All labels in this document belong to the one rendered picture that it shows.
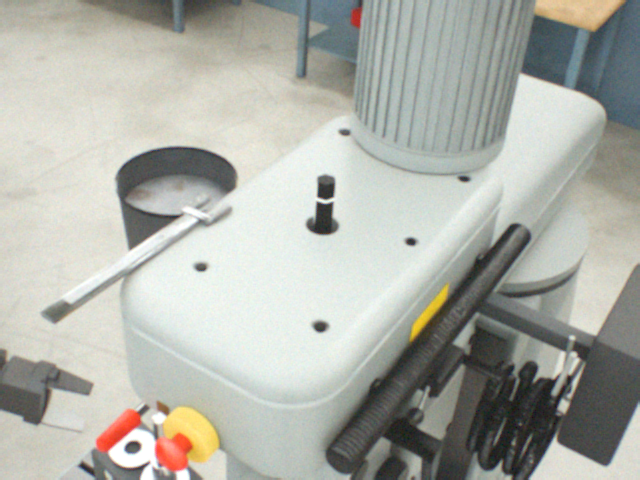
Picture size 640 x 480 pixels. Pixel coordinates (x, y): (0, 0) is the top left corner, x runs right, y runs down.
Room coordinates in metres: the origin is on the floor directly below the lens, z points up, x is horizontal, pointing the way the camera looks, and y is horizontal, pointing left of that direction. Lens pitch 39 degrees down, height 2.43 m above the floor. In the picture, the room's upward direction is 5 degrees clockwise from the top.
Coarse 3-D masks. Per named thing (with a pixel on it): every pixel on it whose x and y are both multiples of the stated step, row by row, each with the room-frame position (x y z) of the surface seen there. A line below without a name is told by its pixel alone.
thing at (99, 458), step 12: (132, 432) 1.02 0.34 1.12; (144, 432) 1.02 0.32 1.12; (120, 444) 0.99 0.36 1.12; (132, 444) 1.00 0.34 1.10; (144, 444) 0.99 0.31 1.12; (96, 456) 0.96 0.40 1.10; (108, 456) 0.96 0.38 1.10; (120, 456) 0.96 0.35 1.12; (132, 456) 0.96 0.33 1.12; (144, 456) 0.96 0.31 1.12; (96, 468) 0.97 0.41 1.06; (108, 468) 0.94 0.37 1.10; (120, 468) 0.94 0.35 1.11; (132, 468) 0.94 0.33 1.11; (144, 468) 0.94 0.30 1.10; (192, 468) 0.96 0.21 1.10
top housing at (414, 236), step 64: (320, 128) 0.93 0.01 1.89; (256, 192) 0.77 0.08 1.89; (384, 192) 0.79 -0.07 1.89; (448, 192) 0.81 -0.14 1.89; (192, 256) 0.65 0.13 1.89; (256, 256) 0.66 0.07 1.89; (320, 256) 0.67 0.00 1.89; (384, 256) 0.68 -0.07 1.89; (448, 256) 0.71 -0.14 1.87; (128, 320) 0.58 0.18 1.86; (192, 320) 0.56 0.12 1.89; (256, 320) 0.56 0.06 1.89; (320, 320) 0.57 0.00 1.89; (384, 320) 0.59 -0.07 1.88; (192, 384) 0.53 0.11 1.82; (256, 384) 0.50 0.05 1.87; (320, 384) 0.50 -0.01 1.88; (256, 448) 0.50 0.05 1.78; (320, 448) 0.50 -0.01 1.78
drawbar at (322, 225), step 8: (320, 176) 0.73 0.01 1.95; (328, 176) 0.73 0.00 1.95; (320, 184) 0.71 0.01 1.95; (328, 184) 0.71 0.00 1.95; (320, 192) 0.71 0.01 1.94; (328, 192) 0.71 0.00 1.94; (320, 208) 0.71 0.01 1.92; (328, 208) 0.71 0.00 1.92; (320, 216) 0.71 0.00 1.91; (328, 216) 0.71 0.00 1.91; (320, 224) 0.71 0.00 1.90; (328, 224) 0.72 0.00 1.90; (312, 232) 0.73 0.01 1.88; (320, 232) 0.71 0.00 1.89; (328, 232) 0.72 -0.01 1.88
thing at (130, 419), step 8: (136, 408) 0.60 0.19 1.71; (144, 408) 0.60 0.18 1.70; (120, 416) 0.58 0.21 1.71; (128, 416) 0.58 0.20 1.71; (136, 416) 0.58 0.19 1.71; (112, 424) 0.57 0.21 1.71; (120, 424) 0.57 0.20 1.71; (128, 424) 0.57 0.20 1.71; (136, 424) 0.58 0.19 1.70; (104, 432) 0.56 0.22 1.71; (112, 432) 0.56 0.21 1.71; (120, 432) 0.56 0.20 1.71; (128, 432) 0.57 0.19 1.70; (96, 440) 0.55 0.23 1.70; (104, 440) 0.55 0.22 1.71; (112, 440) 0.55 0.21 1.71; (120, 440) 0.56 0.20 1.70; (104, 448) 0.54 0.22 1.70
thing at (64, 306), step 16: (192, 208) 0.72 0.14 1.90; (224, 208) 0.73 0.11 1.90; (176, 224) 0.69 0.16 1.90; (192, 224) 0.69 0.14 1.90; (208, 224) 0.70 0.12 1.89; (160, 240) 0.66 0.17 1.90; (128, 256) 0.63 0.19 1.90; (144, 256) 0.63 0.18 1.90; (112, 272) 0.61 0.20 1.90; (128, 272) 0.61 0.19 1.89; (80, 288) 0.58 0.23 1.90; (96, 288) 0.58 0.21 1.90; (64, 304) 0.55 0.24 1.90; (80, 304) 0.56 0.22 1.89; (48, 320) 0.54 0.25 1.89
